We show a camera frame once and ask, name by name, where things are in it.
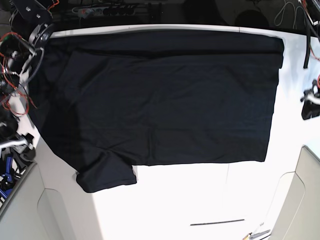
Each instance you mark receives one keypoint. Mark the grey panel right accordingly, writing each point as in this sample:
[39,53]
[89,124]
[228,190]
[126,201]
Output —
[299,218]

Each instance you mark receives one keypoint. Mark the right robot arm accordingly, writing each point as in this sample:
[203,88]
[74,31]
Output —
[22,51]

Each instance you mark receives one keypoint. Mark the blue black clamps pile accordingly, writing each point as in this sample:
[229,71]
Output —
[12,167]

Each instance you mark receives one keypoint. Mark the grey panel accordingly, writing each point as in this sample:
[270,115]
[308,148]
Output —
[299,218]
[32,212]

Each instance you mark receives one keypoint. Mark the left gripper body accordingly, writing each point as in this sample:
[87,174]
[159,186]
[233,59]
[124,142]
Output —
[312,94]

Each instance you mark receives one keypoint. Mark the grey panel left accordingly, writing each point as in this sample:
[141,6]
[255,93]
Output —
[32,212]

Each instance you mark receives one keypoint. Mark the black T-shirt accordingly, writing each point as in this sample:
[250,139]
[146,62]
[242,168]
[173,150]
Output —
[106,103]

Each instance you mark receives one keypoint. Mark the white power strip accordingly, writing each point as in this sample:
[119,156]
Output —
[106,10]

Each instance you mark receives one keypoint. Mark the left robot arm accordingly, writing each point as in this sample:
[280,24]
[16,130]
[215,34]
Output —
[311,11]

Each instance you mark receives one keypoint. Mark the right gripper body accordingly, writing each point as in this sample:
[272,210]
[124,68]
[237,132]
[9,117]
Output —
[20,144]

